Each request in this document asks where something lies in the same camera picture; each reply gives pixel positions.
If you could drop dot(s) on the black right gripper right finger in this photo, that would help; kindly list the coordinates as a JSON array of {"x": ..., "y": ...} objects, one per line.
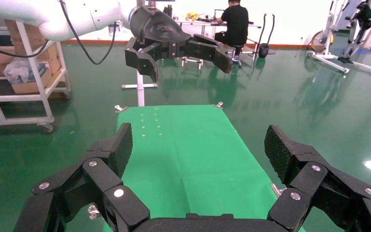
[{"x": 313, "y": 182}]

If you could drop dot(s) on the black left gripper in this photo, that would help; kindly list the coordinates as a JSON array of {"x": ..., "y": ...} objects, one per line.
[{"x": 160, "y": 28}]

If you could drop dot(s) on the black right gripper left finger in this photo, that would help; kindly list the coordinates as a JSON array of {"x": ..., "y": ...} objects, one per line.
[{"x": 104, "y": 177}]

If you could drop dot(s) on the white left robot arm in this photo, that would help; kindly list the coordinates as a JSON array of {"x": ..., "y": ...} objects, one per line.
[{"x": 44, "y": 12}]

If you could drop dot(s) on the brown cardboard storage box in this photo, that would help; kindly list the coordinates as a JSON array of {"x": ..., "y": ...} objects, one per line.
[
  {"x": 28, "y": 87},
  {"x": 36, "y": 40},
  {"x": 52, "y": 60}
]

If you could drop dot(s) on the white office desk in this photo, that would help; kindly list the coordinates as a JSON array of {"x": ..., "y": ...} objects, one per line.
[{"x": 204, "y": 23}]

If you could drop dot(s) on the yellow item on desk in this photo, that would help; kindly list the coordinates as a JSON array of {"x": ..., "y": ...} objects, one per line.
[{"x": 192, "y": 16}]

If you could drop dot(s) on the white T-shaped floor stand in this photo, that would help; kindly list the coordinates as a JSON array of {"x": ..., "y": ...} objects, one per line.
[{"x": 140, "y": 93}]

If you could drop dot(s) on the person in black clothes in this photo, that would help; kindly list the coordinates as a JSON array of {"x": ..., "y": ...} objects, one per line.
[{"x": 235, "y": 25}]

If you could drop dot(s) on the clear plastic cup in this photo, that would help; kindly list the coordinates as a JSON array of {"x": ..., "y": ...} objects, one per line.
[{"x": 113, "y": 28}]

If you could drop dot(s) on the black floor device with tubes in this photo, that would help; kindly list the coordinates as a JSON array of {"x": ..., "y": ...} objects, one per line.
[{"x": 264, "y": 51}]

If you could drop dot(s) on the green table cloth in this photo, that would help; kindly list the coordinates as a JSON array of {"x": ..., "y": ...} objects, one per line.
[{"x": 188, "y": 153}]

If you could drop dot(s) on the white metal shelf cart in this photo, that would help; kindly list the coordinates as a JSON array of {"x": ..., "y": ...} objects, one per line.
[{"x": 12, "y": 98}]

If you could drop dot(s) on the clear plastic bag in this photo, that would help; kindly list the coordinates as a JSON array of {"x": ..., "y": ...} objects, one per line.
[{"x": 19, "y": 72}]

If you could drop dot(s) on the grey black robot legs rig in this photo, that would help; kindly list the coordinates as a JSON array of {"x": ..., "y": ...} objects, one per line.
[{"x": 363, "y": 12}]

